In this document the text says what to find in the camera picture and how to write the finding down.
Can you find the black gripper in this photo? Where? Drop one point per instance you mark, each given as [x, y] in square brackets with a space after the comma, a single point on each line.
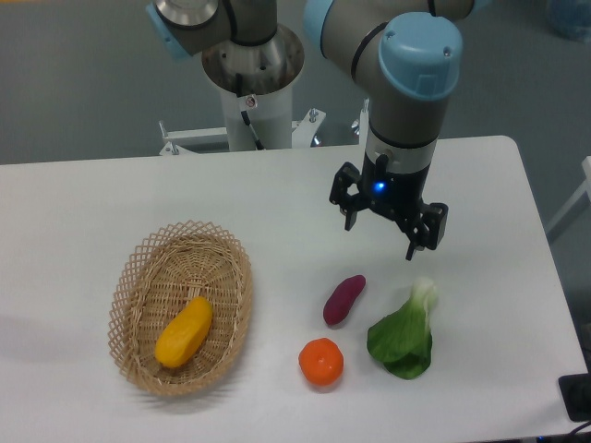
[391, 185]

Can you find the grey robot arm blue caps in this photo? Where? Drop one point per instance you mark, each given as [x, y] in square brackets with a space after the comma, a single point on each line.
[405, 55]

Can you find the woven wicker basket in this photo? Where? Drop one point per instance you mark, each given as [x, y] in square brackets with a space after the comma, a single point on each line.
[164, 274]

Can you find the yellow mango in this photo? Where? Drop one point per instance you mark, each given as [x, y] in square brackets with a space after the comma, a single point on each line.
[183, 336]

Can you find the purple sweet potato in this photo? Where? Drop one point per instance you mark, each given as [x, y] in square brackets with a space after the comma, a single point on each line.
[342, 299]

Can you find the green bok choy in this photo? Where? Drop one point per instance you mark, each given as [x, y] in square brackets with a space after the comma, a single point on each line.
[402, 341]

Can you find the orange tangerine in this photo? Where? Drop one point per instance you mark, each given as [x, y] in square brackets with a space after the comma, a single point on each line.
[321, 362]

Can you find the black device at table edge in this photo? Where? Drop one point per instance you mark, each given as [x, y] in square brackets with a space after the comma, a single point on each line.
[575, 392]

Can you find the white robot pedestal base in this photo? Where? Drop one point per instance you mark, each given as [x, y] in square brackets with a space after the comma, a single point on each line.
[251, 123]

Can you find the white frame at right edge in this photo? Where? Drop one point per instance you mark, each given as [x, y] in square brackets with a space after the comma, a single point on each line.
[574, 206]

